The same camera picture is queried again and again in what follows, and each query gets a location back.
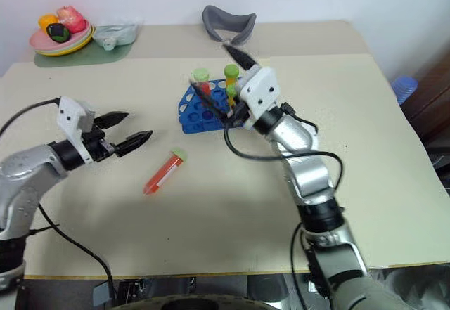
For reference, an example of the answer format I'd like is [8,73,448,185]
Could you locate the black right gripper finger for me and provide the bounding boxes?
[224,44,262,72]
[189,81,232,122]

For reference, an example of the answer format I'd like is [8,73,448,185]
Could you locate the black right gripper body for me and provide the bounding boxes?
[224,100,255,129]

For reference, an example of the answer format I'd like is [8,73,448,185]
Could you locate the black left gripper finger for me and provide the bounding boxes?
[115,129,154,158]
[93,111,129,129]

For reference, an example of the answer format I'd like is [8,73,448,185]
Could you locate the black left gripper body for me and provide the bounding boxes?
[81,127,119,164]

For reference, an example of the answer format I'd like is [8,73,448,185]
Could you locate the yellow tube with green cap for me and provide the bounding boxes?
[224,64,240,111]

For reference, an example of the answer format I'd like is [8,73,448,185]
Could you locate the blue test tube rack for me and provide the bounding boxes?
[177,77,248,136]

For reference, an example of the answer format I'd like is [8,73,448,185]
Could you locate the red tube with green cap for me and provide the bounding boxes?
[191,67,212,104]

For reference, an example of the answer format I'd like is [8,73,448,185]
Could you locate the grey fabric neck pillow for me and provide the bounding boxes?
[202,4,257,46]

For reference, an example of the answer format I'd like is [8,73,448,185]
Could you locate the orange tube with green cap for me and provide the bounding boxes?
[143,148,188,196]

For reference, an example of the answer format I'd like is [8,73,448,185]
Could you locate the green table mat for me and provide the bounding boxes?
[33,25,139,70]

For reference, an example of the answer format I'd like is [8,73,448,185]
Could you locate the yellow plate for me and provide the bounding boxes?
[34,28,96,58]

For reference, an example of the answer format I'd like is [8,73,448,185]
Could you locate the green plate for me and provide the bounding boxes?
[34,25,95,55]

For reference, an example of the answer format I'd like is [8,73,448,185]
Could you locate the pale green plastic pouch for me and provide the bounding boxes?
[92,19,142,50]

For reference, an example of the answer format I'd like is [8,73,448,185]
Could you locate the dark green toy fruit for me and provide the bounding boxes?
[46,22,72,44]

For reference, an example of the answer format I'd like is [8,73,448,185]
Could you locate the pink plate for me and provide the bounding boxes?
[29,24,93,53]

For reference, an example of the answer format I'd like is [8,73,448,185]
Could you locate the pink red toy fruit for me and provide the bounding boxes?
[56,5,88,34]

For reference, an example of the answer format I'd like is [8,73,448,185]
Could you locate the yellow toy fruit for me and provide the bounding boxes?
[37,13,60,34]

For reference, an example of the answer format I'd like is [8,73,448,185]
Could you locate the blue ribbed bottle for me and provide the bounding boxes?
[390,75,419,106]

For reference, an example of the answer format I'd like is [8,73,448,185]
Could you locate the dark rounded shape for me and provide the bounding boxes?
[115,290,270,310]

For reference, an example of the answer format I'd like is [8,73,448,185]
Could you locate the dark wooden furniture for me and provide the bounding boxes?
[400,42,450,144]

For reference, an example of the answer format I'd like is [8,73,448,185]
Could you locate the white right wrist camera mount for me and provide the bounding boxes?
[238,65,282,120]

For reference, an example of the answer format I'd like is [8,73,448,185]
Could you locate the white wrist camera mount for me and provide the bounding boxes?
[57,96,96,164]
[238,65,282,120]

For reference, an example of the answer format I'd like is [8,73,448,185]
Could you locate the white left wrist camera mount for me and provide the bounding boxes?
[57,96,96,164]

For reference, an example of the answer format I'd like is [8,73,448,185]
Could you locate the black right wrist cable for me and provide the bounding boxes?
[223,103,345,193]

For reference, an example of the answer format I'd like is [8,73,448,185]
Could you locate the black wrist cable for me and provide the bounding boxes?
[0,98,61,138]
[223,103,345,193]

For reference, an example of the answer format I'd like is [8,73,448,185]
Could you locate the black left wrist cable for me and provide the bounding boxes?
[0,98,61,138]

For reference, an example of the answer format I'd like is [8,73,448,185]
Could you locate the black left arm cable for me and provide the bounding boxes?
[28,202,119,299]

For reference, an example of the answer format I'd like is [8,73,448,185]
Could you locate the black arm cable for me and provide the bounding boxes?
[290,221,312,310]
[28,202,119,299]

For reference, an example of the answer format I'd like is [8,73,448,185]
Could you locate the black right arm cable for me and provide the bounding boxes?
[290,221,312,310]

